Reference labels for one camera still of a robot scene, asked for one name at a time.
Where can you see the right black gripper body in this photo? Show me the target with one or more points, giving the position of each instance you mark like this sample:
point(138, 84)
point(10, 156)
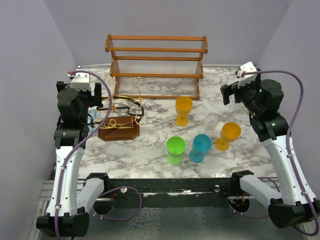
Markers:
point(246, 94)

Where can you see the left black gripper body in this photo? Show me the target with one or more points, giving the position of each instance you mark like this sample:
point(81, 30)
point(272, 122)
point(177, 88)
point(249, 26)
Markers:
point(89, 100)

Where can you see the orange wine glass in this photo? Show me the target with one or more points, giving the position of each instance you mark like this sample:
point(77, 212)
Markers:
point(228, 134)
point(183, 106)

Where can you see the gold wire wine glass rack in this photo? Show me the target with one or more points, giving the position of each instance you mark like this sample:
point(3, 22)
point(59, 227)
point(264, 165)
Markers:
point(126, 124)

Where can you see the blue plastic wine glass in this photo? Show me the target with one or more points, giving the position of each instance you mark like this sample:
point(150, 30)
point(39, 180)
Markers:
point(201, 145)

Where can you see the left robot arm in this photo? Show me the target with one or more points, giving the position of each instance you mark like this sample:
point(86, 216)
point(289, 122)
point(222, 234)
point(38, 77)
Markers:
point(67, 214)

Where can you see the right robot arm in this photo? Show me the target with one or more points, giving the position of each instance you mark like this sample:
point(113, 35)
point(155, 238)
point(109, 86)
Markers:
point(293, 205)

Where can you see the green plastic wine glass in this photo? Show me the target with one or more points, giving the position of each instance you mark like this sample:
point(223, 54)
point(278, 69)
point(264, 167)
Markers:
point(175, 149)

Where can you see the wooden shelf rack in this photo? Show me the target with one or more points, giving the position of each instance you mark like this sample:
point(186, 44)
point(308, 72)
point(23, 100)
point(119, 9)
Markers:
point(155, 56)

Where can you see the blue packaged item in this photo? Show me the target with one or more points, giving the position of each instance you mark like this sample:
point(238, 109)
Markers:
point(94, 118)

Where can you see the clear glass cup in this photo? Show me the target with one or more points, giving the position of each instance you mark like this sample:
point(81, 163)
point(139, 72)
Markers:
point(210, 122)

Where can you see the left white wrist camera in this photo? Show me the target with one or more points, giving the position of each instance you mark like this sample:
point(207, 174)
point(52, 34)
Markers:
point(80, 81)

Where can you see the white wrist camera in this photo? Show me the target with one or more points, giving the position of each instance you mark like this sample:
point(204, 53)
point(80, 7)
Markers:
point(245, 74)
point(80, 81)

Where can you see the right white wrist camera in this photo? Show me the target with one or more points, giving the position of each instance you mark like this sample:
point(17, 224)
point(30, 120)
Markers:
point(245, 74)

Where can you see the black base frame bar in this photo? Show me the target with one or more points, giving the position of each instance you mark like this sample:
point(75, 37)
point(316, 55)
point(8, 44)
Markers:
point(170, 193)

